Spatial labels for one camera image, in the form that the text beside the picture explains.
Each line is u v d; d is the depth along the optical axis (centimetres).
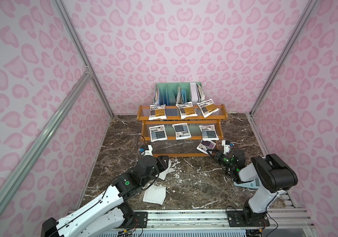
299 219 73
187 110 80
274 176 48
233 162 75
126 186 51
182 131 89
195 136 86
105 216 57
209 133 88
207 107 81
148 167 53
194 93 96
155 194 82
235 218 72
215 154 84
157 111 80
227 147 86
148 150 68
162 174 88
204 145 91
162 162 66
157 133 88
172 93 106
